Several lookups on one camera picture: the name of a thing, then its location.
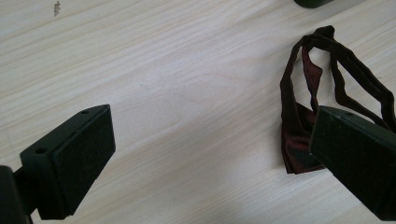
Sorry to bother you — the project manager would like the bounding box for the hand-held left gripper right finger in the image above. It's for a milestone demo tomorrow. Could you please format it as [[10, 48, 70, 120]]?
[[309, 105, 396, 222]]

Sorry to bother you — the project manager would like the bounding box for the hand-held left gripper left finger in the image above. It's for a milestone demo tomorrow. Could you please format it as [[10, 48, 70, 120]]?
[[19, 104, 117, 221]]

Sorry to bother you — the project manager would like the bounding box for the dark red bow tie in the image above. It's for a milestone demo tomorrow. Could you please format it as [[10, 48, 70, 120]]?
[[279, 25, 396, 175]]

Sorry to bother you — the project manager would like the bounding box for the dark object at table edge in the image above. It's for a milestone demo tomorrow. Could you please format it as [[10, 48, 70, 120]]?
[[293, 0, 334, 9]]

